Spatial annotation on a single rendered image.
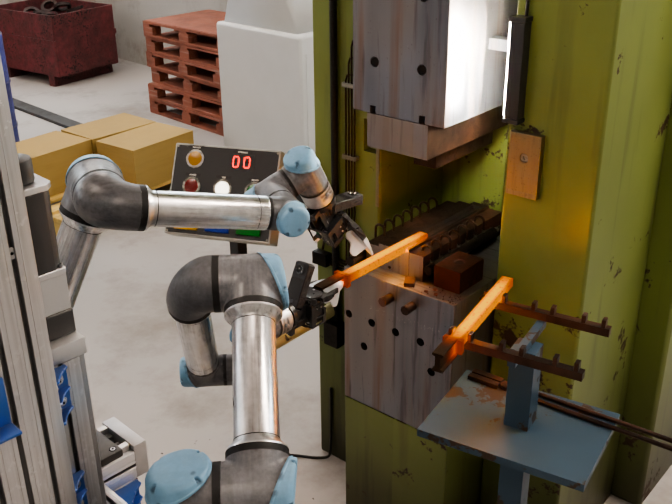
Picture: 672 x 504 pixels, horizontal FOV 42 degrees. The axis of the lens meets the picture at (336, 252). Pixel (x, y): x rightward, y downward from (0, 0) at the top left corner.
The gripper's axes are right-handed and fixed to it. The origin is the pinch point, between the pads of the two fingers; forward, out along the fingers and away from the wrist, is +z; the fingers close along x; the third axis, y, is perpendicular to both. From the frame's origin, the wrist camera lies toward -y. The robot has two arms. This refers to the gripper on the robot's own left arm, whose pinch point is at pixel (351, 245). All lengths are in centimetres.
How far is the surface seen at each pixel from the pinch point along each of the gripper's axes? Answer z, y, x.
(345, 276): 3.7, 7.1, 1.6
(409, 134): -10.9, -31.2, 2.1
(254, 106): 148, -160, -251
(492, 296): 7.4, -3.2, 38.4
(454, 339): -5.4, 17.4, 43.3
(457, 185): 40, -58, -13
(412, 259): 20.1, -13.7, 4.0
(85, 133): 128, -92, -333
